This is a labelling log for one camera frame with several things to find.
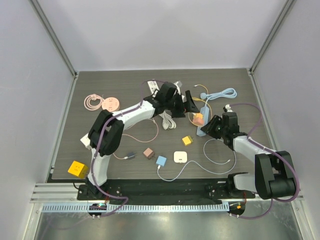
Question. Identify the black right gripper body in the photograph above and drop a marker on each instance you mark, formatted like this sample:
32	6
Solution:
214	127

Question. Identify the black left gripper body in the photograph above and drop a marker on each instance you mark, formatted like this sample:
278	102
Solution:
176	105

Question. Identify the blue power strip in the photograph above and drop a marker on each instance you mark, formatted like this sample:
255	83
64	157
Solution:
205	111

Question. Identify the pink plug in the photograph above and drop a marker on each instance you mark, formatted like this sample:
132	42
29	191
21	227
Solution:
198	122

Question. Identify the white power strip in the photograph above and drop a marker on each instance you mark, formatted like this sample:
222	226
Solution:
153	86

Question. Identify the yellow usb charger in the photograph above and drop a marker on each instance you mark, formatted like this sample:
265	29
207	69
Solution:
187	140

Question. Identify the white wall adapter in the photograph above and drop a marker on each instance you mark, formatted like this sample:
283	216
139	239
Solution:
180	157

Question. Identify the round pink power socket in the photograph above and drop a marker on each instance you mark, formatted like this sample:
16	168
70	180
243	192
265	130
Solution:
111	104

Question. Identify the small pink charger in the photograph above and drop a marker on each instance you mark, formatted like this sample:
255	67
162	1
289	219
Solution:
149	153

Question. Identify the light blue charger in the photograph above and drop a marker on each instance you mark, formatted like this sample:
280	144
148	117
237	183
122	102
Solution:
161	161

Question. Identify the dark grey charger plug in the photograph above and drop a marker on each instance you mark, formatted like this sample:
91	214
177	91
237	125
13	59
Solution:
131	155

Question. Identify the white cube plug adapter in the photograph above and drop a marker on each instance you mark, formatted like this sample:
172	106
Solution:
86	142

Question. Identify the yellow cube plug adapter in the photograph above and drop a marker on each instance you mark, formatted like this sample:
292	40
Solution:
78	169

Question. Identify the yellow plug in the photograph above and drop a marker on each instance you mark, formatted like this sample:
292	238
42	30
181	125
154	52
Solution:
198	116

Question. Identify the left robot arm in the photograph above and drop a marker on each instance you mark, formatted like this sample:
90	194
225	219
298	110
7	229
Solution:
106	133

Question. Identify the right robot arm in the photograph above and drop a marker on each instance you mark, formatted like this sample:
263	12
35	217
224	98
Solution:
274	175

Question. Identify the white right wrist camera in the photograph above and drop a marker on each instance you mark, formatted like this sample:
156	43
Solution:
227	108

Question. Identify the slotted cable duct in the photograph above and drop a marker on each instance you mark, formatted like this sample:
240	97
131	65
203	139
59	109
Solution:
106	208

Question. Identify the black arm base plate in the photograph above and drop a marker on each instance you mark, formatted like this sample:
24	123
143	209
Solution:
180	191

